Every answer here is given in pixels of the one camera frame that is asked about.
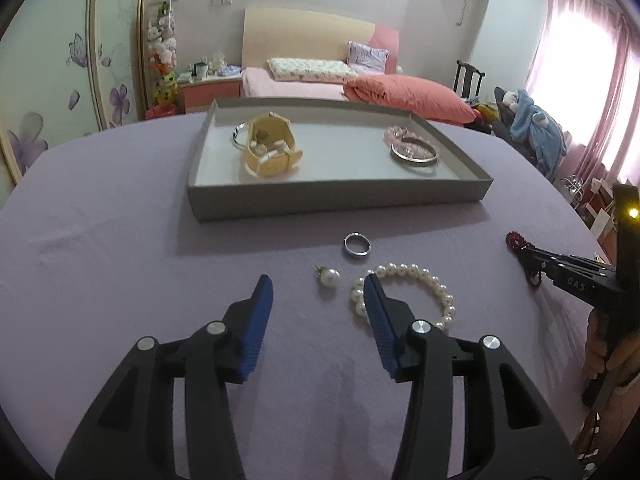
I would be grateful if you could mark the pink curtain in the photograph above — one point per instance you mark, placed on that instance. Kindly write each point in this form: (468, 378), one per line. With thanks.
(600, 60)

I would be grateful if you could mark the purple pillow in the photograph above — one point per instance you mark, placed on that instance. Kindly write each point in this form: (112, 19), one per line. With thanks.
(367, 56)

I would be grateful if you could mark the grey cardboard tray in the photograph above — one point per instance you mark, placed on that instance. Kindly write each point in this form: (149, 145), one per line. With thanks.
(325, 200)

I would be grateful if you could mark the beige and pink headboard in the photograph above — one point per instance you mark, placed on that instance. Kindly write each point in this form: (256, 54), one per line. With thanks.
(300, 35)

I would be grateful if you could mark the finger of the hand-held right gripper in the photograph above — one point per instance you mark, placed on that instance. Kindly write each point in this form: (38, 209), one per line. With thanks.
(550, 257)
(575, 285)

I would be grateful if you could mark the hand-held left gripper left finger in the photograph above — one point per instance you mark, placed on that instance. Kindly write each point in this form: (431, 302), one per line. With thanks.
(255, 330)

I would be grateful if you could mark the white pipe cover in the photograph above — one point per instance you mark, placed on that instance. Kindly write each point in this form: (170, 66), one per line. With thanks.
(462, 5)

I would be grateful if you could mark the person's right hand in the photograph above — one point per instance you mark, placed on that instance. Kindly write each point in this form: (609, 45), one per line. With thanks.
(595, 350)

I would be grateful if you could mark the dark wooden chair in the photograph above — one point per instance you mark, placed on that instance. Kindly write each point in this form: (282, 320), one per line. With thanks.
(467, 80)

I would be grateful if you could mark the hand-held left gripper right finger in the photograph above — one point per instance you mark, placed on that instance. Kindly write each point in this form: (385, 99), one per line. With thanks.
(380, 330)

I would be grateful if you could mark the large pearl earring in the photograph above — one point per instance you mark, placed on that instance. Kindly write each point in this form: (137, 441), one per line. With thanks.
(330, 277)

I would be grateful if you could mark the thin silver bangle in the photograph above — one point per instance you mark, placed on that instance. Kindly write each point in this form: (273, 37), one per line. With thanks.
(235, 135)

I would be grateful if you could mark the clear tube of plush toys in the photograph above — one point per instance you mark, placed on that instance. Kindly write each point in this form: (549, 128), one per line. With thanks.
(162, 40)

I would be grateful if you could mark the blue plush robe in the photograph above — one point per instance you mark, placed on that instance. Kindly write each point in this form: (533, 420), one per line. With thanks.
(537, 130)

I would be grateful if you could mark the yellow green plush toy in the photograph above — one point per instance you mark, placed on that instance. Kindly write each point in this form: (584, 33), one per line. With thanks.
(167, 87)

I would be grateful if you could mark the floral white pillow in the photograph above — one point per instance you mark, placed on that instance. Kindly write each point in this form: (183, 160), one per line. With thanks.
(305, 69)

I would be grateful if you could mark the purple tablecloth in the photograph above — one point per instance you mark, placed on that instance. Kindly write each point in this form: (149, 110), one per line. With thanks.
(125, 260)

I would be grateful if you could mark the wide silver cuff bangle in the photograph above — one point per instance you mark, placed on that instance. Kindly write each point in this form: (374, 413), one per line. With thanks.
(415, 161)

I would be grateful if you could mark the white mug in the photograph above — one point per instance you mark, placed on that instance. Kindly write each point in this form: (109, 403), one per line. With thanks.
(201, 71)

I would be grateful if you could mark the yellow wrist watch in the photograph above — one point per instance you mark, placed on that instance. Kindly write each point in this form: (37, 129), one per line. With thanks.
(275, 162)

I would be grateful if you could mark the pink duvet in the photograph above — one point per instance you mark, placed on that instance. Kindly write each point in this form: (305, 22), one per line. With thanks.
(410, 97)

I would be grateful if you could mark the flower print sliding wardrobe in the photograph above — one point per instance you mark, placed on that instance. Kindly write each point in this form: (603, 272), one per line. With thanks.
(50, 60)

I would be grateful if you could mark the pink nightstand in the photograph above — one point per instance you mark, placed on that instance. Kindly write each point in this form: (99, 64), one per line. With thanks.
(210, 92)

